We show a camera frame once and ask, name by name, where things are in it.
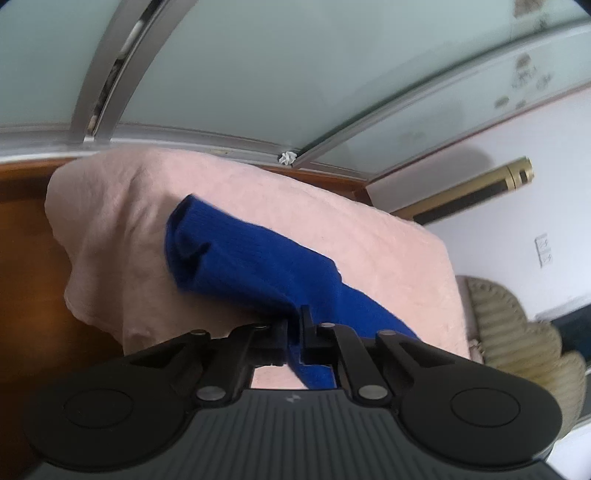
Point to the white wall socket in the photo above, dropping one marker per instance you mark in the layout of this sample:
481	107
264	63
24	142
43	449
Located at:
542	242
545	258

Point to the white crumpled paper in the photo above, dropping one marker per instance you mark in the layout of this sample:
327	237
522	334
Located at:
287	158

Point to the olive striped headboard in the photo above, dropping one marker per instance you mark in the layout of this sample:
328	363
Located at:
521	341

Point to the blue knit sweater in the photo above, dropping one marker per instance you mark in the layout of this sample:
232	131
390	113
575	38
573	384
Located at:
240	263

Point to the gold tower air conditioner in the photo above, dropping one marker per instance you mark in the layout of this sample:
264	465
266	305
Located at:
471	190

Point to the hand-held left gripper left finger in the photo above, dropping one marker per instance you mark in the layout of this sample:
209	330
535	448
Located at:
280	342

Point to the flower sticker glass sliding door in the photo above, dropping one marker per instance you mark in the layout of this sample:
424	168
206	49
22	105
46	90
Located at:
461	106

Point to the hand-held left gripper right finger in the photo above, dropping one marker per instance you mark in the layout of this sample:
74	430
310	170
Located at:
306	339

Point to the plain frosted glass sliding door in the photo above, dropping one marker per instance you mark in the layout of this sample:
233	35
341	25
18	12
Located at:
277	60

